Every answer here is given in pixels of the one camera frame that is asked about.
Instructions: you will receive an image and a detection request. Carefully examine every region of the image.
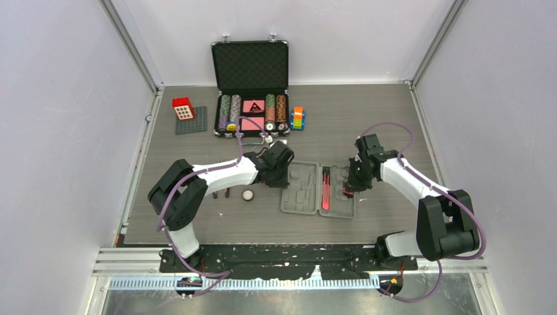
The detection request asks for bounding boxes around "red black utility knife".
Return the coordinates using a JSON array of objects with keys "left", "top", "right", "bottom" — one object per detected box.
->
[{"left": 321, "top": 167, "right": 330, "bottom": 211}]

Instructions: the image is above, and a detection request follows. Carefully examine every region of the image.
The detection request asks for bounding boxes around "red toy brick door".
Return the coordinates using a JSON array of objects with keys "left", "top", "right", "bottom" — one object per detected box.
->
[{"left": 171, "top": 96, "right": 196, "bottom": 121}]

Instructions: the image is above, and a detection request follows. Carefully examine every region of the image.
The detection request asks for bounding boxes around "purple green chip row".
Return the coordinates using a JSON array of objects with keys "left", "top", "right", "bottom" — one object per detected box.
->
[{"left": 217, "top": 95, "right": 231, "bottom": 131}]

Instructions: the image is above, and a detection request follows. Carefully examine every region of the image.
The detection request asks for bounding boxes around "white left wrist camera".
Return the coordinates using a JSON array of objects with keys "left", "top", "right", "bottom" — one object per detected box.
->
[{"left": 263, "top": 136, "right": 288, "bottom": 148}]

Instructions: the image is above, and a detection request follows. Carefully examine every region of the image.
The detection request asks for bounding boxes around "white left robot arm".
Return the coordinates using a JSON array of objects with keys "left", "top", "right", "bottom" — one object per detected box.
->
[{"left": 148, "top": 140, "right": 294, "bottom": 272}]

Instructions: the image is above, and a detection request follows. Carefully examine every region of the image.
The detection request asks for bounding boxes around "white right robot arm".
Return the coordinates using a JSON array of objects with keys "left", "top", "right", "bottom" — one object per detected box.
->
[{"left": 343, "top": 134, "right": 481, "bottom": 270}]

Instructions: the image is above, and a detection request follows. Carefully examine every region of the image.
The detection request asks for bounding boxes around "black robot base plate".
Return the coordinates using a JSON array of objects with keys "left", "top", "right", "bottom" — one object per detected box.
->
[{"left": 186, "top": 244, "right": 418, "bottom": 280}]

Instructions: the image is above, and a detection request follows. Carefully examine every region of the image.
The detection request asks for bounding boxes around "grey plastic tool case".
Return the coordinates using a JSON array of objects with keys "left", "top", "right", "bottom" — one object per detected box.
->
[{"left": 280, "top": 161, "right": 357, "bottom": 219}]

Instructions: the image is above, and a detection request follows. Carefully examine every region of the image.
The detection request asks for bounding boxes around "dark grey brick baseplate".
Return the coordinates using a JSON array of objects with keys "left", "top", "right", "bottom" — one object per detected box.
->
[{"left": 175, "top": 106, "right": 208, "bottom": 135}]

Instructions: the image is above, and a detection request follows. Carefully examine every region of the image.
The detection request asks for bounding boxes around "brown black chip row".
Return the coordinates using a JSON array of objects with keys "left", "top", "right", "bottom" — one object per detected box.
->
[{"left": 276, "top": 95, "right": 288, "bottom": 131}]

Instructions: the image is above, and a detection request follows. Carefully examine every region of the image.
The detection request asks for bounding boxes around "blue orange chip row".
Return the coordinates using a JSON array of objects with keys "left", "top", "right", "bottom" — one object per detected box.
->
[{"left": 227, "top": 94, "right": 242, "bottom": 131}]

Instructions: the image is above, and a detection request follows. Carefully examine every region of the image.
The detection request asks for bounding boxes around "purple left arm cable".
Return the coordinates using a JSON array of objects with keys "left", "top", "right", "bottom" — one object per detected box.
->
[{"left": 156, "top": 115, "right": 273, "bottom": 299}]

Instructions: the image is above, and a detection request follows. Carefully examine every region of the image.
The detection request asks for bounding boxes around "black electrical tape roll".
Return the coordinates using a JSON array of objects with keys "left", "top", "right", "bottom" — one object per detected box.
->
[{"left": 242, "top": 189, "right": 255, "bottom": 202}]

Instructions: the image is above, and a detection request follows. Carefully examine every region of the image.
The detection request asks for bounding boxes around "black poker chip case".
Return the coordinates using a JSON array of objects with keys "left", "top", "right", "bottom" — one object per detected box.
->
[{"left": 211, "top": 35, "right": 291, "bottom": 138}]

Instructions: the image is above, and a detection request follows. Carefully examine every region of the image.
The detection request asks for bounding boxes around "red triangle dealer button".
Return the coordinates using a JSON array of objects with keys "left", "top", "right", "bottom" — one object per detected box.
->
[{"left": 241, "top": 99, "right": 265, "bottom": 114}]

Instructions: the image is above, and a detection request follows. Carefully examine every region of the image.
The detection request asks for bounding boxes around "colourful toy brick stack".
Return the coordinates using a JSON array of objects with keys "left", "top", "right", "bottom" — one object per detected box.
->
[{"left": 290, "top": 106, "right": 305, "bottom": 131}]

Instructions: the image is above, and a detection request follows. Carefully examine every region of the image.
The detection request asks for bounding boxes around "red black bit holder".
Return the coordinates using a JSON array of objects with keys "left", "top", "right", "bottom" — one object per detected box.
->
[{"left": 342, "top": 188, "right": 354, "bottom": 198}]

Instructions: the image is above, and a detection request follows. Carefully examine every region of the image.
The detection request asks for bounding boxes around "red card deck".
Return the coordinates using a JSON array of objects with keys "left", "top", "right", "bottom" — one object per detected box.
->
[{"left": 240, "top": 117, "right": 265, "bottom": 131}]

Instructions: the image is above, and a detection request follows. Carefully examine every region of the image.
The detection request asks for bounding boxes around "green red chip row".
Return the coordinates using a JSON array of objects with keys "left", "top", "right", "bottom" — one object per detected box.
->
[{"left": 265, "top": 94, "right": 276, "bottom": 131}]

